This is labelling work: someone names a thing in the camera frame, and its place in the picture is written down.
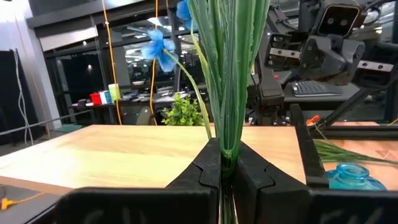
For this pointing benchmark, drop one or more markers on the white cup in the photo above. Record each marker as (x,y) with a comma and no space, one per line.
(102,97)

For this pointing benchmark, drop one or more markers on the red artificial flower bunch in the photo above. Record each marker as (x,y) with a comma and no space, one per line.
(342,154)

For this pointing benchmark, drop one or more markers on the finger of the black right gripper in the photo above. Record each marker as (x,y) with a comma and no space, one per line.
(391,93)
(270,90)

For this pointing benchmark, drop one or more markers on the black rig frame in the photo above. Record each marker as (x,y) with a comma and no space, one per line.
(357,132)

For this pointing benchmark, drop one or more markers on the grey office chair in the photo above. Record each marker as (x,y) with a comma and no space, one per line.
(144,116)

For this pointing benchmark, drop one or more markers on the blue embossed glass vase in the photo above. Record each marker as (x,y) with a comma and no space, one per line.
(351,174)

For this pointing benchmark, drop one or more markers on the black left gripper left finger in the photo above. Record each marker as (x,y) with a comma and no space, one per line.
(140,205)

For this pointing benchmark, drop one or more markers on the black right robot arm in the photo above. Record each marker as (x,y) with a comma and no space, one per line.
(306,12)

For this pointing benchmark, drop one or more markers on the red orange artificial flower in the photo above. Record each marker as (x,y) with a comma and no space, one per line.
(313,119)

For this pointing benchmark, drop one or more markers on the red cup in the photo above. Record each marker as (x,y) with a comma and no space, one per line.
(95,99)

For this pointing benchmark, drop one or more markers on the small green plant white pot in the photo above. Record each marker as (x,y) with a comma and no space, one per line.
(183,112)

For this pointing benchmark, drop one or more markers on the black metal wood shelf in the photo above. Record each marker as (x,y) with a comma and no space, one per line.
(308,149)

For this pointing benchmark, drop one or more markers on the black computer keyboard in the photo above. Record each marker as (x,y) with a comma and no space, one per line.
(314,88)

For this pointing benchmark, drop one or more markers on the blue artificial flower bunch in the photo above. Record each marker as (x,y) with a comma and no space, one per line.
(230,93)

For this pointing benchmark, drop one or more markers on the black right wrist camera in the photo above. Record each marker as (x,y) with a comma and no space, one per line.
(339,18)

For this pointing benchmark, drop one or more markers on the blue cup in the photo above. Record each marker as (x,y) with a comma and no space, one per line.
(107,97)

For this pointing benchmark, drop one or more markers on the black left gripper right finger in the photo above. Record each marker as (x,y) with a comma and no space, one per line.
(295,208)

